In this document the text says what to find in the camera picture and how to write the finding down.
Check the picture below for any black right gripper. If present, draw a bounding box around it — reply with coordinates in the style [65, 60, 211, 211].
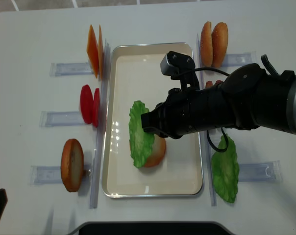
[141, 85, 234, 139]

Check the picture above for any green lettuce leaf carried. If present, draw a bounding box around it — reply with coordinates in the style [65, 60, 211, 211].
[128, 100, 154, 168]

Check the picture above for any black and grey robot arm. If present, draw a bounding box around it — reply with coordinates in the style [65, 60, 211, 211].
[129, 64, 296, 168]

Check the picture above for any inner red tomato slice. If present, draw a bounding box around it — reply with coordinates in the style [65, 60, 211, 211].
[92, 88, 100, 128]

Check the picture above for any red tomato slice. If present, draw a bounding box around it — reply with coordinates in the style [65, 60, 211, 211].
[92, 88, 100, 128]
[80, 85, 93, 124]

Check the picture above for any outer red tomato slice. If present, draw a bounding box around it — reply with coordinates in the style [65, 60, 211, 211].
[80, 85, 93, 124]

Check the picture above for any inner brown meat patty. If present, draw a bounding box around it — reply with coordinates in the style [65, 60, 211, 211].
[205, 81, 213, 89]

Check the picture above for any brown meat patty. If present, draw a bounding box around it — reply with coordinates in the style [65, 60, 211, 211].
[215, 80, 223, 85]
[205, 81, 213, 89]

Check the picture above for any outer brown meat patty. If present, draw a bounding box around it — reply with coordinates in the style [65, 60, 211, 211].
[215, 80, 223, 85]

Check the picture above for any green lettuce leaf in rack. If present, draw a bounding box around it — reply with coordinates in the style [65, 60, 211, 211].
[211, 136, 240, 203]

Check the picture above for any inner orange cheese slice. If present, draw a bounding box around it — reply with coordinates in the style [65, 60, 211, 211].
[98, 25, 104, 79]

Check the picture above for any orange cheese slice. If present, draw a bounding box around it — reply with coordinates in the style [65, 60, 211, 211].
[98, 25, 104, 79]
[86, 25, 99, 78]

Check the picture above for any outer orange cheese slice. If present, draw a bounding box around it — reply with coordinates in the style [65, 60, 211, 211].
[86, 25, 99, 78]

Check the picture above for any bun bottom slice on tray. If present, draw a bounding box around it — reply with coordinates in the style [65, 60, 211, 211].
[129, 136, 167, 168]

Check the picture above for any clear pusher rack left-near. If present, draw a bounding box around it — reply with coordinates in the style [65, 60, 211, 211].
[28, 164, 93, 186]

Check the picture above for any metal baking tray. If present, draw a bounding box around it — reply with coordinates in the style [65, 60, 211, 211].
[102, 43, 203, 198]

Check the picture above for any upright bun bottom slice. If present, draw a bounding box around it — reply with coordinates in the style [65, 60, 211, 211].
[60, 139, 84, 192]

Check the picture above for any clear pusher rack left-middle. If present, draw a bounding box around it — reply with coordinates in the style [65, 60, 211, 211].
[39, 111, 86, 127]

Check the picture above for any inner sesame bun top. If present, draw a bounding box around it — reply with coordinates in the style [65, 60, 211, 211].
[200, 22, 213, 67]

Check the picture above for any sesame bun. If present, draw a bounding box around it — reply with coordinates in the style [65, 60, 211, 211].
[200, 22, 213, 67]
[212, 22, 228, 68]

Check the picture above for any black device at bottom edge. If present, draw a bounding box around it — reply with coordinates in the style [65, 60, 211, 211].
[74, 222, 232, 235]

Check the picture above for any clear pusher rack right-far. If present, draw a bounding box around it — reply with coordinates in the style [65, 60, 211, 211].
[222, 51, 256, 67]

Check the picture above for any clear pusher rack left-far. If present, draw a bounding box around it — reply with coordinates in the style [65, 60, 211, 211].
[49, 62, 94, 77]

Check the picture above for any outer sesame bun top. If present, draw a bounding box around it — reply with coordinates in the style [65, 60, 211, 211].
[212, 22, 228, 68]

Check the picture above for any clear pusher rack right-near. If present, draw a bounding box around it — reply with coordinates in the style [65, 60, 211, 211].
[239, 161, 283, 183]

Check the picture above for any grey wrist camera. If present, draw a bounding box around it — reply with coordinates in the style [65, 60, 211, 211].
[160, 51, 195, 76]

